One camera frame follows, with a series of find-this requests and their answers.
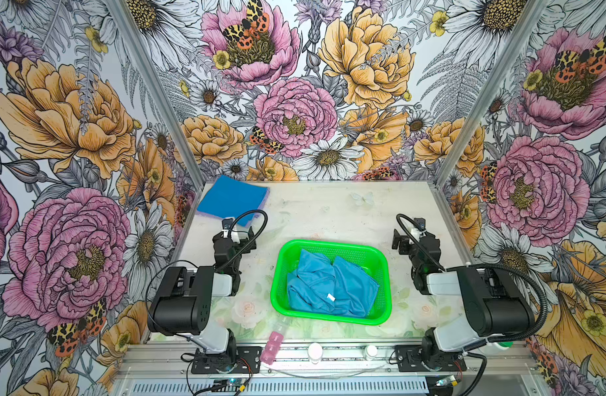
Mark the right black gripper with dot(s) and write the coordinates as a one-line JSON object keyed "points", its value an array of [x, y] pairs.
{"points": [[414, 246]]}

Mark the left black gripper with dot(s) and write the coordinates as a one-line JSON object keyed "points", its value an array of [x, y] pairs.
{"points": [[229, 246]]}

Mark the green plastic basket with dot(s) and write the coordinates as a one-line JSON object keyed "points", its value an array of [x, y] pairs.
{"points": [[370, 259]]}

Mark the light blue t shirt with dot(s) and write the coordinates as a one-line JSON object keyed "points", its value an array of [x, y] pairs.
{"points": [[335, 287]]}

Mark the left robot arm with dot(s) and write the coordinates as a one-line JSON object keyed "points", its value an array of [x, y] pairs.
{"points": [[182, 303]]}

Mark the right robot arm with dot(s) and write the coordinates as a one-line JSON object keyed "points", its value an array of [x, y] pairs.
{"points": [[494, 310]]}

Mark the folded dark blue t shirt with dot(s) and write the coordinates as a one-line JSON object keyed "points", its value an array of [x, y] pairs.
{"points": [[228, 197]]}

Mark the pink clear plastic bottle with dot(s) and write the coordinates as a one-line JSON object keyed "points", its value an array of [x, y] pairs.
{"points": [[275, 341]]}

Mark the white bottle cap right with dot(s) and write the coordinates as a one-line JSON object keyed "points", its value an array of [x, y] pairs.
{"points": [[370, 352]]}

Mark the white bottle green cap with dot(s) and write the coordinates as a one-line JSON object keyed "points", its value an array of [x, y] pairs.
{"points": [[494, 349]]}

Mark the white bottle cap left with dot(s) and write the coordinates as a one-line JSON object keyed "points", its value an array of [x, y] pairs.
{"points": [[315, 353]]}

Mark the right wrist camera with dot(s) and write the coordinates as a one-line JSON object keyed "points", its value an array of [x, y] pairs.
{"points": [[419, 227]]}

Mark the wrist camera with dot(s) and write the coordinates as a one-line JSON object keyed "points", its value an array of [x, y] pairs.
{"points": [[419, 227], [229, 229]]}

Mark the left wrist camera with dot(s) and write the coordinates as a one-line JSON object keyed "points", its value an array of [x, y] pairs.
{"points": [[229, 229]]}

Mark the right aluminium corner post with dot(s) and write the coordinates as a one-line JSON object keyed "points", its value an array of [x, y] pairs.
{"points": [[531, 15]]}

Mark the aluminium corner post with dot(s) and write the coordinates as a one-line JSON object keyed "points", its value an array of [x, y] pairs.
{"points": [[140, 54], [531, 15]]}

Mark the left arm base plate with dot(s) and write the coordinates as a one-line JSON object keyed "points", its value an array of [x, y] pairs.
{"points": [[241, 360]]}

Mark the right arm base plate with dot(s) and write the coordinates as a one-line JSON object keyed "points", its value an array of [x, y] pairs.
{"points": [[412, 358]]}

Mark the aluminium front rail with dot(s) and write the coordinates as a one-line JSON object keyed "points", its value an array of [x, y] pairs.
{"points": [[338, 360]]}

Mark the left aluminium corner post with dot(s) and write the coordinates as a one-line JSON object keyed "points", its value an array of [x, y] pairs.
{"points": [[140, 54]]}

